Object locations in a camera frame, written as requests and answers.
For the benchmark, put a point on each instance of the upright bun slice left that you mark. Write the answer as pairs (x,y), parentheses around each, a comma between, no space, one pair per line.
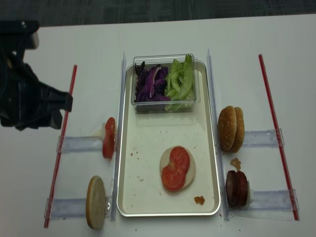
(95,203)

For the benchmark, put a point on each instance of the white block behind patties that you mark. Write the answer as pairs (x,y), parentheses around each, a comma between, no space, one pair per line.
(250,195)

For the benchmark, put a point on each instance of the dark meat patty rear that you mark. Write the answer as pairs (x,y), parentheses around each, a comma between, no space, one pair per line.
(242,188)

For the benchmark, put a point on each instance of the clear holder lower left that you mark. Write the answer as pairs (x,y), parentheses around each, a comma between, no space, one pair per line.
(65,208)

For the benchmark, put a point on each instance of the purple cabbage leaves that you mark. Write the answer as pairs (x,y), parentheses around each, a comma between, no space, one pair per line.
(151,84)

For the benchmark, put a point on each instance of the clear holder upper right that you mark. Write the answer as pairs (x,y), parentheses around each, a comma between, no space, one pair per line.
(264,138)

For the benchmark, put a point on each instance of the left clear long rail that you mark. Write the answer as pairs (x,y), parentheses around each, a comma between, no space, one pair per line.
(112,213)

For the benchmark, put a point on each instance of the clear holder upper left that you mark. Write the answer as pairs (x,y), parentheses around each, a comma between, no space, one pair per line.
(69,144)

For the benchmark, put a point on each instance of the red strip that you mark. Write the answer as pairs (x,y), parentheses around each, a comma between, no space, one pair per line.
(293,200)
(58,156)

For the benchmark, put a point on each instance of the sesame bun top rear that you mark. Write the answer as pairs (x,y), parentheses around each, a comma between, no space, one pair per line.
(240,132)

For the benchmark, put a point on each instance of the clear holder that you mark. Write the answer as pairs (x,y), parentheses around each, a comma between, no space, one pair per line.
(69,144)
(271,200)
(65,208)
(264,138)

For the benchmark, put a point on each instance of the left red strip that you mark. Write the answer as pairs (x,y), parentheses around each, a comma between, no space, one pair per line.
(58,156)

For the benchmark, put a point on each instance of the green lettuce leaves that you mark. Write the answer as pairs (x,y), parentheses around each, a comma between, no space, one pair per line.
(180,81)

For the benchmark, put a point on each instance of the clear plastic salad container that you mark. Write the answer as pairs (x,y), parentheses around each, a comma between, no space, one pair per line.
(166,61)

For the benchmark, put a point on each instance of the cream rectangular tray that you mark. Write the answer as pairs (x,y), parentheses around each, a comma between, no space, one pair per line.
(145,137)

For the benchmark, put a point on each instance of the clear holder lower right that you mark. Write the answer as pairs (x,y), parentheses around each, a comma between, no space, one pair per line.
(271,200)

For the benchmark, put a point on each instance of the sesame bun top front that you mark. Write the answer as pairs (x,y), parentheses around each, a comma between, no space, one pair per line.
(227,127)

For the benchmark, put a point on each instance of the brown crumb on tray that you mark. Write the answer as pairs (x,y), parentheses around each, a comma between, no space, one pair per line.
(199,200)

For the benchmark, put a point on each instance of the brown crumb on table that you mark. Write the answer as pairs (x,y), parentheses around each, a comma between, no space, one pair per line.
(236,163)

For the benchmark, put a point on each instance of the right red strip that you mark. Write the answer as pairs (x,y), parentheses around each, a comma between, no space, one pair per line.
(293,200)

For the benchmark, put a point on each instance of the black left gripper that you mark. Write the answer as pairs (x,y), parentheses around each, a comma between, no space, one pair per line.
(26,102)

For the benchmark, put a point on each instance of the sesame bun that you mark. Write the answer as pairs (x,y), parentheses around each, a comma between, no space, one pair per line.
(240,132)
(227,127)

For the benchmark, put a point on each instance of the flat bun bottom on tray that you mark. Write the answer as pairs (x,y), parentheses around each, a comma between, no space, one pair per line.
(164,160)

